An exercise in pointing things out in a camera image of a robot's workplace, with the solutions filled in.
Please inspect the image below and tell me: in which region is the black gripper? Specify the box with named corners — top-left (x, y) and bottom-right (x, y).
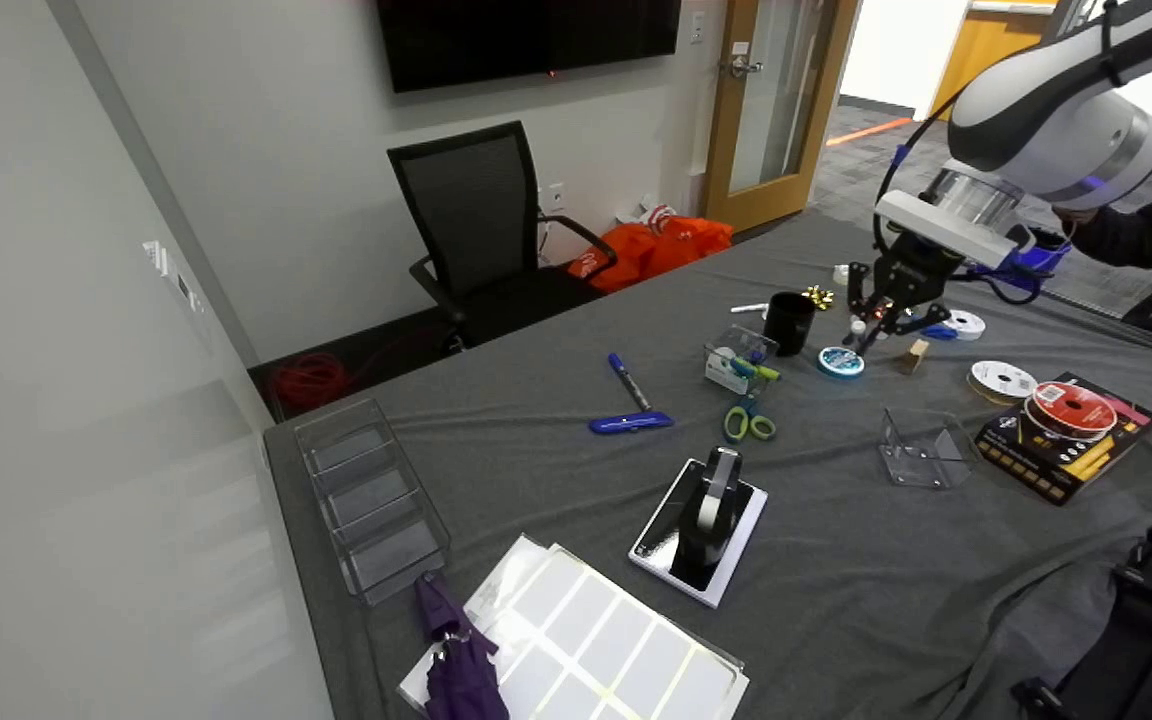
top-left (845, 237), bottom-right (970, 355)

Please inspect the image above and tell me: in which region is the black cup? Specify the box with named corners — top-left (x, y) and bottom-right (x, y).
top-left (761, 286), bottom-right (823, 361)

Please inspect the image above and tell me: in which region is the clear plastic bowl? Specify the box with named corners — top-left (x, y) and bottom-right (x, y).
top-left (872, 411), bottom-right (971, 495)

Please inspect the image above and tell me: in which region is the silver marker blue cap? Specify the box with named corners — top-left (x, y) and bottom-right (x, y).
top-left (603, 348), bottom-right (656, 414)

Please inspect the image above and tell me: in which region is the white blue tape roll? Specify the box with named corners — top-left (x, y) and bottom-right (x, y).
top-left (927, 304), bottom-right (988, 344)

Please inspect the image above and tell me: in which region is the white flat spool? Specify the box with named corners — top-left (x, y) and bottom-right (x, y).
top-left (970, 355), bottom-right (1046, 408)

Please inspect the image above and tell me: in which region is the clear desk holder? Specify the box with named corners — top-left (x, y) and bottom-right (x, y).
top-left (701, 341), bottom-right (785, 398)

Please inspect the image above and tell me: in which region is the orange bag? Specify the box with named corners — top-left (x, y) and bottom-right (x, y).
top-left (570, 213), bottom-right (742, 296)

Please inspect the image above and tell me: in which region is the wooden door with glass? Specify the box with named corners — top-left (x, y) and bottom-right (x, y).
top-left (701, 0), bottom-right (869, 237)

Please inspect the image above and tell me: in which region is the grey table cloth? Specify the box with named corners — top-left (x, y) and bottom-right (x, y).
top-left (262, 213), bottom-right (1152, 720)

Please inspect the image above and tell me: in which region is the red and black box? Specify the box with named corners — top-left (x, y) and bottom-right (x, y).
top-left (971, 372), bottom-right (1152, 506)

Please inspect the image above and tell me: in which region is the blue rectangular pack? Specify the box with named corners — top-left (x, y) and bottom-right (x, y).
top-left (586, 404), bottom-right (676, 438)

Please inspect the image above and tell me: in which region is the black mesh office chair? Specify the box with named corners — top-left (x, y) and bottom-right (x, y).
top-left (385, 117), bottom-right (623, 351)

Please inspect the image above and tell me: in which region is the white ice cube tray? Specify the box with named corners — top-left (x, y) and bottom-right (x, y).
top-left (396, 533), bottom-right (753, 720)

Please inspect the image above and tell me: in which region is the purple cloth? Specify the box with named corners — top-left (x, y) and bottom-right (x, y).
top-left (414, 572), bottom-right (514, 720)

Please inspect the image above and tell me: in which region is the clear compartment tray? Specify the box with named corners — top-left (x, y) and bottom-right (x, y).
top-left (295, 397), bottom-right (455, 611)

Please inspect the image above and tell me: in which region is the light blue tape ring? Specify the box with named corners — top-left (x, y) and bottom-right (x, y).
top-left (812, 341), bottom-right (872, 384)

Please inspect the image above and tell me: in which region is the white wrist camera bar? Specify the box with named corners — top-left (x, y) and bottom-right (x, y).
top-left (872, 189), bottom-right (1025, 270)

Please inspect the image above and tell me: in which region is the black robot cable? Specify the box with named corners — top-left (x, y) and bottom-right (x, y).
top-left (872, 99), bottom-right (960, 265)

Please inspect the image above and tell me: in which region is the red wire spool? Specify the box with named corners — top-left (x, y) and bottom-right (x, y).
top-left (1020, 376), bottom-right (1123, 448)

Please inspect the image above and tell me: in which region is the black wall television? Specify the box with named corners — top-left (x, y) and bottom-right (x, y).
top-left (372, 0), bottom-right (688, 95)

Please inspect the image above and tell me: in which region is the red cable coil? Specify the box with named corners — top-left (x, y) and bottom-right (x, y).
top-left (268, 348), bottom-right (362, 414)

